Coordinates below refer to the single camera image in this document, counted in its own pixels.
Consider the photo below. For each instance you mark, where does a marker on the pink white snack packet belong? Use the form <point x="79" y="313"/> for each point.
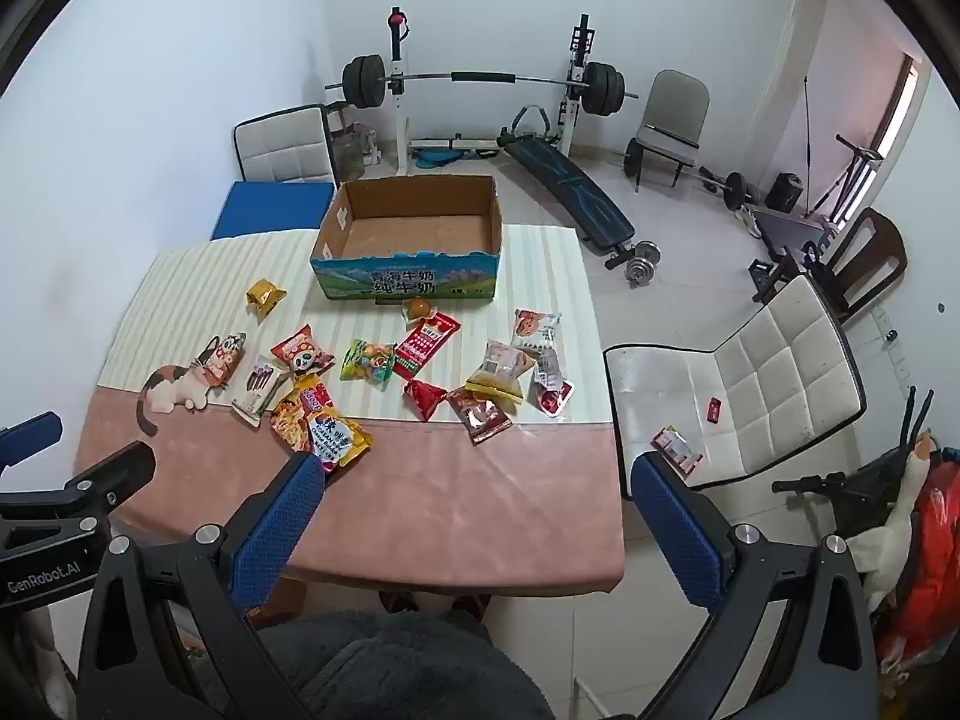
<point x="677" y="451"/>

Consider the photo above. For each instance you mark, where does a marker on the black speaker box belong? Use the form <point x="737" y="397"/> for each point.
<point x="784" y="191"/>

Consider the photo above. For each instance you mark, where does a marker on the long red crown snack packet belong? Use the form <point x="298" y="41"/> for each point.
<point x="425" y="343"/>

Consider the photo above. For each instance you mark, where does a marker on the brown wooden chair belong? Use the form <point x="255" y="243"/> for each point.
<point x="870" y="259"/>

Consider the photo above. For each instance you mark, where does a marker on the small grey snack packet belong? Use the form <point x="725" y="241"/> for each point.
<point x="547" y="369"/>

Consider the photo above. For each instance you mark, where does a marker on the black barbell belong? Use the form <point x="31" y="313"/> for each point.
<point x="480" y="78"/>

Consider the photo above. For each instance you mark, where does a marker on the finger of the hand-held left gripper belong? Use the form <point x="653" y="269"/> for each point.
<point x="97" y="478"/>
<point x="34" y="433"/>

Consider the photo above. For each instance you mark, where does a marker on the small floor barbell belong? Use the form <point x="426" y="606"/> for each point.
<point x="731" y="187"/>

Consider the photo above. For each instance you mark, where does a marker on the white goose plush toy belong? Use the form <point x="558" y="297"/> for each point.
<point x="889" y="540"/>

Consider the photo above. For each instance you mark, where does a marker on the orange cat print snack packet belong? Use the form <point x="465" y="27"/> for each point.
<point x="223" y="360"/>

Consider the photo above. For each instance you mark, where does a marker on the chrome dumbbell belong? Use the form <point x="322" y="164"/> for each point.
<point x="642" y="264"/>

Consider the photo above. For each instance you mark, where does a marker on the brown red snack packet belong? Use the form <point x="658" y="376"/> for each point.
<point x="478" y="415"/>

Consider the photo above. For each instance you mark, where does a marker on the striped cat print tablecloth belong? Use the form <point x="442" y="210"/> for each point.
<point x="465" y="495"/>

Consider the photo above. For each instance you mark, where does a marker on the red bag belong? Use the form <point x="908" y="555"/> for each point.
<point x="926" y="570"/>

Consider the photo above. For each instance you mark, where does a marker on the orange yellow noodle packet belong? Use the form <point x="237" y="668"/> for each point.
<point x="319" y="431"/>

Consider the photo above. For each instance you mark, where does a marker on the beige yellow snack packet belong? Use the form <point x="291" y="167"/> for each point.
<point x="499" y="373"/>

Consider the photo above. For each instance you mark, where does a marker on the white padded chair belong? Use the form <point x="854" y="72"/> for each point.
<point x="772" y="382"/>
<point x="281" y="146"/>

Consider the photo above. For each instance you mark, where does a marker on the tiny red packet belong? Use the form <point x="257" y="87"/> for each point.
<point x="712" y="409"/>

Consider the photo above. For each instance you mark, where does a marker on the green colourful candy packet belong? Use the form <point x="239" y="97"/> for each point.
<point x="367" y="362"/>

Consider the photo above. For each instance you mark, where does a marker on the printed cardboard box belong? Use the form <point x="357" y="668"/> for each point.
<point x="405" y="283"/>

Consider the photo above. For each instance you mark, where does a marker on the small red triangular packet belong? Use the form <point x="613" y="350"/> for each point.
<point x="426" y="397"/>

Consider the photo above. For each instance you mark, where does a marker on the white chocolate stick packet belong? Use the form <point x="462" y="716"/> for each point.
<point x="257" y="390"/>

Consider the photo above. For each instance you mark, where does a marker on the exercise machine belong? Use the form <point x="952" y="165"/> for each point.
<point x="787" y="232"/>

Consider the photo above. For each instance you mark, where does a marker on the red white snack packet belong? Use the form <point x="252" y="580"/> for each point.
<point x="556" y="397"/>

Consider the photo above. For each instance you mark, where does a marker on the black sit-up bench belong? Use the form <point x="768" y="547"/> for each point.
<point x="577" y="199"/>

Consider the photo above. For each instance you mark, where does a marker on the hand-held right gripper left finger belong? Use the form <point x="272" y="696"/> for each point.
<point x="281" y="521"/>

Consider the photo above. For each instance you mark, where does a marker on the white squat rack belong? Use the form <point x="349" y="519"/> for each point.
<point x="571" y="90"/>

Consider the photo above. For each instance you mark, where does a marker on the gold snack packet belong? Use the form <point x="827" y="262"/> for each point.
<point x="266" y="298"/>

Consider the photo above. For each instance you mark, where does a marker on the white meat print packet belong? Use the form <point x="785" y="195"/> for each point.
<point x="535" y="328"/>

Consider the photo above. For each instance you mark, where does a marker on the black scooter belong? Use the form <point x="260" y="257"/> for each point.
<point x="855" y="484"/>

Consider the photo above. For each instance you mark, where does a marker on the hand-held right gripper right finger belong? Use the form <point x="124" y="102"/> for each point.
<point x="675" y="532"/>

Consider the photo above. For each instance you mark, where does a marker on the red panda print snack packet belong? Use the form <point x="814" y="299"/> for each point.
<point x="302" y="352"/>

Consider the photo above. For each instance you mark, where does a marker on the blue mat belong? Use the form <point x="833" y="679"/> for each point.
<point x="270" y="206"/>

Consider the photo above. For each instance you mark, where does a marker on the clear braised egg packet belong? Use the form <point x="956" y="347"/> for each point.
<point x="418" y="308"/>

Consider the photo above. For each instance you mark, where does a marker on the dark fluffy clothing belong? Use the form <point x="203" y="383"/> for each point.
<point x="405" y="667"/>

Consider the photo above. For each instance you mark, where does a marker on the grey chair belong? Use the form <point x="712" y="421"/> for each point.
<point x="679" y="101"/>

